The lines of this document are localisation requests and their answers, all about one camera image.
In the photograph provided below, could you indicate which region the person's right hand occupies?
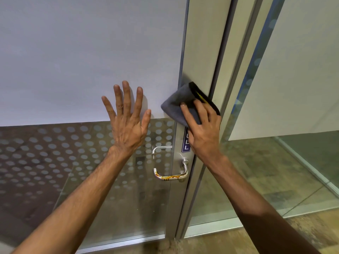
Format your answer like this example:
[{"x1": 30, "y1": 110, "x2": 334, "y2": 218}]
[{"x1": 180, "y1": 99, "x2": 222, "y2": 163}]

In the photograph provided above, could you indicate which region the person's left hand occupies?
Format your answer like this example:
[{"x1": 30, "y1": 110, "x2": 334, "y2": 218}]
[{"x1": 101, "y1": 80, "x2": 151, "y2": 157}]

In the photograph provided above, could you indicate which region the grey black-edged cleaning cloth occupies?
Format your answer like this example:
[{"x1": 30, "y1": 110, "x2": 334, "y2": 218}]
[{"x1": 161, "y1": 81, "x2": 221, "y2": 128}]

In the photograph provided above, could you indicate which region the person's left forearm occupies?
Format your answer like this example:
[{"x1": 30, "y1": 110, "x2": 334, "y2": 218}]
[{"x1": 12, "y1": 147, "x2": 133, "y2": 254}]

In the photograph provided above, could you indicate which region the person's right forearm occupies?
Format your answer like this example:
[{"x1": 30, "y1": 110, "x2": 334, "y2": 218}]
[{"x1": 205, "y1": 155, "x2": 322, "y2": 254}]

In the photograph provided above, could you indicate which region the blue door sign sticker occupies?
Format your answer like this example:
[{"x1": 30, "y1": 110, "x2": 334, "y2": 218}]
[{"x1": 181, "y1": 127, "x2": 191, "y2": 153}]

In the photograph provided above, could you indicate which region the frosted dotted glass door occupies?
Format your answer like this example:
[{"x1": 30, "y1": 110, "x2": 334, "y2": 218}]
[{"x1": 0, "y1": 0, "x2": 233, "y2": 254}]

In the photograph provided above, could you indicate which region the glass partition panel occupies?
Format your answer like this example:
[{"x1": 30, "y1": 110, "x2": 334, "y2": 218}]
[{"x1": 185, "y1": 0, "x2": 339, "y2": 228}]

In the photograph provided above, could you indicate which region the silver door handle behind glass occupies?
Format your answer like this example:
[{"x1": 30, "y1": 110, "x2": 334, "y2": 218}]
[{"x1": 152, "y1": 146, "x2": 173, "y2": 159}]

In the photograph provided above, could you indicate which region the silver lever door handle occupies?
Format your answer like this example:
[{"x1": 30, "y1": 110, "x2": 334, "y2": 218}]
[{"x1": 153, "y1": 158, "x2": 189, "y2": 181}]

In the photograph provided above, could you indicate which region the beige metal door frame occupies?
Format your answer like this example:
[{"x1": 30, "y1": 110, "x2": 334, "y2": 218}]
[{"x1": 175, "y1": 0, "x2": 286, "y2": 240}]

